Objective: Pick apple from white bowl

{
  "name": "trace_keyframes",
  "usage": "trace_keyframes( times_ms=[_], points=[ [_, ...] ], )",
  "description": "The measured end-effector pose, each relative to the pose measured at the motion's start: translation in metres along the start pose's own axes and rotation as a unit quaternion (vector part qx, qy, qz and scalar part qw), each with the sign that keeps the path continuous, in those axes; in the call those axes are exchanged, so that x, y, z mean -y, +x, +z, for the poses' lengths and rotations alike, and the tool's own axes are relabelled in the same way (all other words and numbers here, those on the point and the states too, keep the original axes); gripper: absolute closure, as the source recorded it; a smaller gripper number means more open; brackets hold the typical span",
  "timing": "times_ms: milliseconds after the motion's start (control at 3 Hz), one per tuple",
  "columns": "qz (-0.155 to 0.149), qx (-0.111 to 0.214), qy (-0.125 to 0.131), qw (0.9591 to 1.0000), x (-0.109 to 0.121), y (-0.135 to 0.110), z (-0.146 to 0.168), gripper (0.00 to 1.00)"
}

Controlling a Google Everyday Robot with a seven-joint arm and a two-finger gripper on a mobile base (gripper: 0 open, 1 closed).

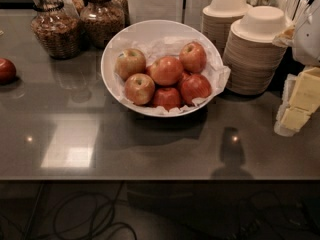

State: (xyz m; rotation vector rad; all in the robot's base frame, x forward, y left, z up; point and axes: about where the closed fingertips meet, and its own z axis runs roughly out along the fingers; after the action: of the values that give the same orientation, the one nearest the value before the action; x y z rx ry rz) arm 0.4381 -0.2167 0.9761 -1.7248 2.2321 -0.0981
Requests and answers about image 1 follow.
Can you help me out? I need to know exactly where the red apple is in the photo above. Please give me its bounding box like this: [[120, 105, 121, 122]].
[[179, 74, 212, 105], [179, 42, 207, 73], [152, 87, 182, 111], [147, 56, 184, 86], [0, 58, 16, 85]]

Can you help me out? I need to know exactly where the white ceramic bowl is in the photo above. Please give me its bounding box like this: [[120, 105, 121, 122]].
[[100, 19, 224, 118]]

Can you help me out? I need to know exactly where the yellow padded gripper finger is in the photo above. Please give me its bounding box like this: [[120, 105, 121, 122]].
[[274, 66, 320, 137], [272, 27, 294, 48]]

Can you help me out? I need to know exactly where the black floor cable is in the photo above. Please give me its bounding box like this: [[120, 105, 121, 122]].
[[0, 181, 138, 240]]

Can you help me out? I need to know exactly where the glass jar of granola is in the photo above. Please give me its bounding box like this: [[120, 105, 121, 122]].
[[80, 0, 125, 49], [30, 0, 81, 59]]

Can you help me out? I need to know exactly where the yellow-red apple upper left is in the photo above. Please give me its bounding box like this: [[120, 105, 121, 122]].
[[115, 48, 146, 81]]

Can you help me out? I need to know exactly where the rear stack of paper bowls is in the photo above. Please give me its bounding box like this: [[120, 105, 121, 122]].
[[201, 0, 251, 55]]

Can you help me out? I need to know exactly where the red apple on table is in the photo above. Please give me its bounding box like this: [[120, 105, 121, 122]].
[[0, 58, 16, 85]]

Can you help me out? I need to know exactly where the front stack of paper bowls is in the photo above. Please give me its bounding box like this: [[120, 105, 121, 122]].
[[223, 6, 290, 95]]

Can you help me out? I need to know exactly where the yellow-red apple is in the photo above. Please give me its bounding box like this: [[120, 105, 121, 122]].
[[124, 73, 155, 105], [115, 48, 146, 81]]

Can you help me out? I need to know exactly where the white paper bowl liner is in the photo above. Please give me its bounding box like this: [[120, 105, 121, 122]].
[[103, 37, 230, 117]]

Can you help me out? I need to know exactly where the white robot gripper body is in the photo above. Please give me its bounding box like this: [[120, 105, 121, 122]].
[[292, 0, 320, 66]]

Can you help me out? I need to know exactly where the yellow-red apple lower left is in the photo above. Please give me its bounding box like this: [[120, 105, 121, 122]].
[[124, 73, 155, 105]]

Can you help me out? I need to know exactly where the stack of paper bowls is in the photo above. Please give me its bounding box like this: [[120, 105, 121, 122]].
[[201, 0, 251, 55], [223, 6, 290, 95]]

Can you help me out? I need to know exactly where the rear glass jar left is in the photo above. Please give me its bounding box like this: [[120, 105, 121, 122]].
[[61, 0, 84, 16]]

